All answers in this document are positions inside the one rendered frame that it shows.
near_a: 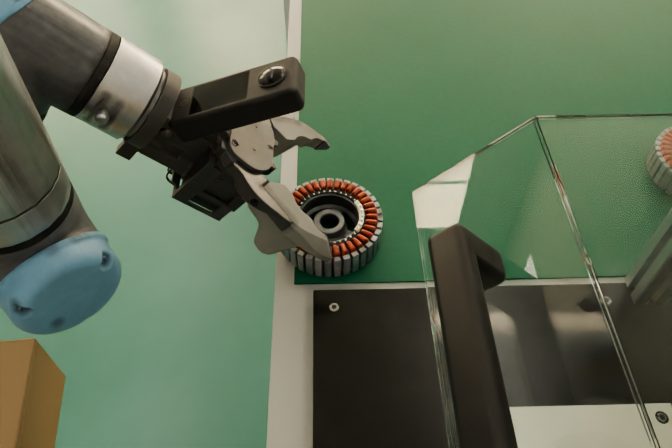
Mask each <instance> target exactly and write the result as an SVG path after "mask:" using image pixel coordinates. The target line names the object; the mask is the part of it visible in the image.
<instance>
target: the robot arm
mask: <svg viewBox="0 0 672 448"><path fill-rule="evenodd" d="M181 85H182V78H181V77H180V76H179V75H177V74H175V73H174V72H172V71H171V70H169V69H168V68H164V67H163V63H162V61H160V60H159V59H157V58H155V57H154V56H152V55H151V54H149V53H147V52H146V51H144V50H143V49H141V48H140V47H138V46H136V45H135V44H133V43H132V42H130V41H128V40H127V39H125V38H124V37H122V36H119V35H117V34H116V33H114V32H112V31H111V30H109V29H108V28H106V27H104V26H103V25H101V24H100V23H98V22H97V21H95V20H93V19H92V18H90V17H89V16H87V15H85V14H84V13H82V12H81V11H79V10H78V9H76V8H74V7H73V6H71V5H70V4H68V3H66V2H65V1H63V0H0V307H2V309H3V310H4V312H5V313H6V314H7V316H8V317H9V319H10V320H11V322H12V323H13V324H14V325H15V326H16V327H17V328H19V329H20V330H22V331H24V332H27V333H31V334H41V335H44V334H53V333H57V332H61V331H64V330H67V329H70V328H72V327H74V326H76V325H78V324H80V323H82V322H83V321H84V320H86V319H87V318H89V317H91V316H93V315H94V314H95V313H97V312H98V311H99V310H100V309H101V308H102V307H103V306H104V305H105V304H106V303H107V302H108V301H109V300H110V299H111V297H112V296H113V294H114V293H115V291H116V289H117V287H118V285H119V282H120V278H121V265H120V262H119V259H118V258H117V256H116V255H115V253H114V252H113V250H112V249H111V247H110V246H109V244H108V238H107V237H106V236H105V234H104V233H102V232H99V231H98V230H97V228H96V227H95V226H94V224H93V223H92V221H91V220H90V218H89V217H88V215H87V213H86V211H85V210H84V207H83V205H82V203H81V201H80V199H79V197H78V195H77V193H76V191H75V189H74V187H73V185H72V183H71V181H70V179H69V177H68V175H67V172H66V170H65V168H64V166H63V164H62V161H61V159H60V157H59V155H58V153H57V151H56V149H55V147H54V145H53V143H52V141H51V138H50V136H49V134H48V132H47V130H46V128H45V126H44V124H43V121H44V119H45V117H46V116H47V114H48V110H49V108H50V107H51V106H53V107H55V108H57V109H59V110H61V111H63V112H64V113H67V114H69V115H71V116H74V117H75V118H77V119H79V120H81V121H83V122H85V123H87V124H89V125H91V126H93V127H94V128H96V129H98V130H100V131H102V132H104V133H106V134H108V135H110V136H112V137H114V138H115V139H120V138H123V141H122V142H121V143H120V144H119V145H118V146H117V149H116V152H115V153H116V154H118V155H120V156H122V157H123V158H125V159H127V160H130V159H131V158H132V157H133V156H134V155H135V154H136V153H137V152H139V153H141V154H143V155H145V156H147V157H149V158H151V159H152V160H154V161H156V162H158V163H160V164H162V165H164V166H166V167H168V169H167V171H168V172H167V174H166V179H167V181H168V182H169V183H170V184H172V185H173V186H174V188H173V193H172V197H171V198H173V199H175V200H178V201H180V202H182V203H184V204H186V205H188V206H190V207H192V208H194V209H196V210H198V211H200V212H202V213H204V214H206V215H208V216H210V217H212V218H214V219H216V220H218V221H220V220H221V219H222V218H224V217H225V216H226V215H227V214H228V213H230V212H231V211H233V212H234V211H236V210H237V209H238V208H239V207H241V206H242V205H243V204H244V203H245V202H247V204H248V207H249V209H250V211H251V212H252V213H253V215H254V216H255V217H256V219H257V220H258V223H259V226H258V229H257V232H256V235H255V237H254V243H255V245H256V247H257V248H258V250H259V251H261V252H262V253H264V254H267V255H270V254H274V253H278V252H281V251H284V250H287V249H291V248H294V247H301V248H302V249H304V250H305V251H306V252H308V253H309V254H311V255H313V256H314V257H316V258H318V259H321V260H323V261H325V262H328V261H330V260H331V259H332V258H333V257H332V252H331V248H330V244H329V240H328V236H327V235H326V234H324V233H322V232H321V231H320V230H319V229H318V228H317V227H316V226H315V225H314V223H313V221H312V219H311V218H310V217H309V216H308V215H306V214H305V213H304V212H303V211H302V210H301V209H300V208H299V206H298V205H297V203H296V201H295V199H294V196H293V194H292V193H291V192H290V190H289V189H288V188H287V187H286V186H285V185H284V184H280V183H275V182H269V181H268V179H267V178H266V177H265V176H264V175H269V174H271V173H272V172H273V171H274V170H275V169H276V168H277V166H276V164H275V163H274V162H273V158H274V157H277V156H279V155H280V154H282V153H284V152H286V151H287V150H289V149H291V148H293V147H295V146H296V145H297V146H299V147H301V148H302V147H304V146H309V147H311V148H314V150H327V149H329V148H330V146H329V143H328V142H327V140H326V139H325V138H324V137H323V136H322V135H320V134H319V133H317V132H316V131H315V130H313V129H312V128H311V127H309V126H308V125H306V124H304V123H303V122H301V121H299V120H296V119H295V117H294V116H292V115H290V113H294V112H297V111H301V110H302V109H303V108H304V105H305V73H304V71H303V69H302V67H301V65H300V62H299V61H298V59H297V58H295V57H288V58H285V59H281V60H278V61H275V62H271V63H268V64H265V65H261V66H258V67H255V68H251V69H248V70H245V71H241V72H238V73H235V74H231V75H228V76H225V77H221V78H218V79H215V80H211V81H208V82H205V83H201V84H198V85H195V86H191V87H188V88H185V89H181ZM180 89H181V90H180ZM169 168H170V170H169ZM172 170H173V173H172V172H171V171H172ZM169 173H170V174H171V175H172V178H171V180H170V179H169V178H168V174H169ZM181 179H183V181H182V184H181V185H180V180H181ZM179 185H180V186H179ZM265 185H266V186H265ZM189 200H190V201H189ZM191 201H192V202H191ZM193 202H194V203H193ZM195 203H196V204H195ZM197 204H198V205H197ZM199 205H200V206H199ZM201 206H202V207H201ZM203 207H204V208H203ZM205 208H206V209H205ZM207 209H208V210H207ZM209 210H210V211H209ZM211 211H212V212H211Z"/></svg>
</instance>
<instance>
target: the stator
mask: <svg viewBox="0 0 672 448"><path fill-rule="evenodd" d="M318 183H319V184H318ZM290 192H291V193H292V194H293V196H294V199H295V201H296V203H297V205H298V206H299V208H300V209H301V210H302V211H303V212H304V213H305V214H306V215H308V216H309V217H310V218H311V217H312V216H313V215H315V214H316V216H315V217H314V220H312V221H313V223H314V225H315V226H316V227H317V228H318V229H319V230H320V231H321V232H322V233H324V234H326V235H327V236H328V240H329V244H330V248H331V252H332V257H333V258H332V259H331V260H330V261H328V262H325V261H323V260H321V259H318V258H316V257H314V256H313V255H311V254H309V253H308V252H306V251H305V250H304V249H302V248H301V247H294V248H291V249H287V250H284V251H281V252H282V254H283V255H284V256H285V258H286V259H287V260H288V261H289V262H291V264H292V265H293V266H294V267H297V266H298V269H299V270H301V271H303V272H304V271H305V270H306V273H308V274H311V275H313V273H314V272H315V276H320V277H322V274H323V272H324V275H325V277H332V271H333V273H334V277H338V276H341V272H342V273H343V275H347V274H350V270H351V271H352V272H355V271H357V270H358V267H360V268H362V267H364V266H365V265H366V263H369V262H370V261H371V260H372V257H374V256H375V254H376V252H377V251H378V249H379V246H380V243H381V235H382V224H383V216H382V210H381V208H380V205H379V203H378V202H376V198H375V197H374V196H371V193H370V192H369V191H368V190H367V191H365V188H363V187H362V186H360V187H358V184H356V183H354V182H353V183H352V184H351V182H350V181H348V180H344V181H343V182H342V179H338V178H336V180H335V183H334V178H327V183H326V181H325V178H322V179H318V182H317V181H316V179H315V180H311V181H310V183H308V182H305V183H303V184H302V186H300V185H299V186H297V187H295V191H294V190H291V191H290ZM343 215H346V216H347V217H348V218H349V219H350V220H351V221H352V222H353V224H354V226H355V228H354V231H349V230H347V225H346V223H345V219H344V216H343ZM326 224H333V225H335V226H336V227H335V228H332V229H326V228H324V227H322V226H324V225H326Z"/></svg>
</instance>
